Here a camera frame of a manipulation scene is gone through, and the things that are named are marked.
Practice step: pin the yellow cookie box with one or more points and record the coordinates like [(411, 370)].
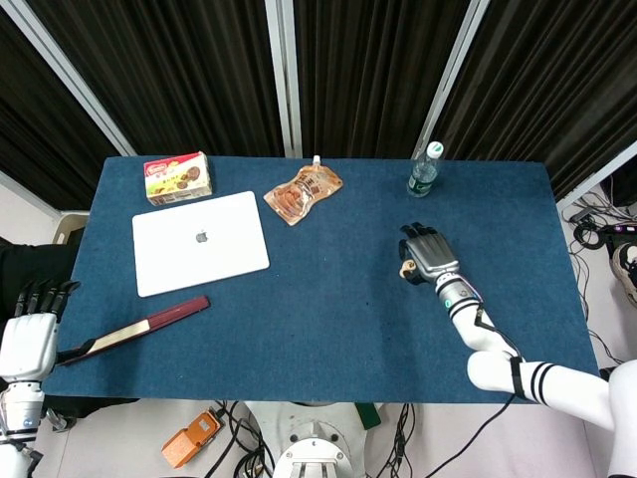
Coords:
[(176, 179)]

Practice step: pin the black pleated curtain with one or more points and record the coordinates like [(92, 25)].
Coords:
[(199, 74)]

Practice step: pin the orange spouted snack pouch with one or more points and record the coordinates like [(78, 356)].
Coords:
[(298, 196)]

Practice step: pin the clear green-label water bottle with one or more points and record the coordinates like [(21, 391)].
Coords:
[(422, 179)]

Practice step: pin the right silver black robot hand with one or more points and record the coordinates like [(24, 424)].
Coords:
[(433, 254)]

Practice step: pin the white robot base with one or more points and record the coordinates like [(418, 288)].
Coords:
[(313, 433)]

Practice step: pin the orange pedal box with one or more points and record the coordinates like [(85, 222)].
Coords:
[(191, 438)]

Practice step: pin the black fabric object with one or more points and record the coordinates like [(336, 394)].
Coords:
[(30, 259)]

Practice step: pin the white black sneaker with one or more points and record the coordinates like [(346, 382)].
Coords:
[(626, 269)]

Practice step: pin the green block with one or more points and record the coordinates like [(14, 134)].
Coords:
[(369, 417)]

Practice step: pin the silver closed laptop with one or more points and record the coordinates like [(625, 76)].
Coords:
[(199, 244)]

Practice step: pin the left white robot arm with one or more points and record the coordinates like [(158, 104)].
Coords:
[(17, 413)]

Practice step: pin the white frame post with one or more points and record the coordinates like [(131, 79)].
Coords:
[(69, 74), (284, 74), (30, 195), (597, 178), (451, 74)]

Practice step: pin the black caster wheel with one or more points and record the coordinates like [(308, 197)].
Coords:
[(61, 423)]

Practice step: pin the cream plastic cart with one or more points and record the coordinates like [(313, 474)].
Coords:
[(67, 224)]

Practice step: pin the black box device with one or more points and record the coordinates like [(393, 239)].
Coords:
[(624, 189)]

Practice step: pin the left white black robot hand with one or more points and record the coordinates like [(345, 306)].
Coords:
[(27, 346)]

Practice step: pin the cream round chess piece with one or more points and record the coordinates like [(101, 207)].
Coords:
[(409, 263), (403, 273)]

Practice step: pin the blue fabric table cloth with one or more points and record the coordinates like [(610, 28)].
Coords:
[(323, 323)]

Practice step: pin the dark red folded fan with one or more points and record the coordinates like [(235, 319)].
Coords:
[(149, 323)]

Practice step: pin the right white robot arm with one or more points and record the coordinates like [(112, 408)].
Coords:
[(497, 371)]

